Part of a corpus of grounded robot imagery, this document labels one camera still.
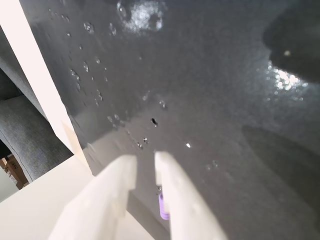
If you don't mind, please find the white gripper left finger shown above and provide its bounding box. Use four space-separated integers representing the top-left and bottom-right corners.
47 154 138 240

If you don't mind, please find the purple pen grip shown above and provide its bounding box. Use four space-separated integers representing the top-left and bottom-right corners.
158 191 172 221

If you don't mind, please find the cardboard box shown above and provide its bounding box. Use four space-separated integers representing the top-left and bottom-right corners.
0 155 30 191

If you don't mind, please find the dark grey table mat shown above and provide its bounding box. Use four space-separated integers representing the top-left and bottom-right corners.
18 0 320 240

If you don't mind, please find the grey fabric furniture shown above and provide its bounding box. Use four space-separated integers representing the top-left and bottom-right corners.
0 24 75 184

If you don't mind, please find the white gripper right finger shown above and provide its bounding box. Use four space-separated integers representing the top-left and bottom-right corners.
153 150 229 240

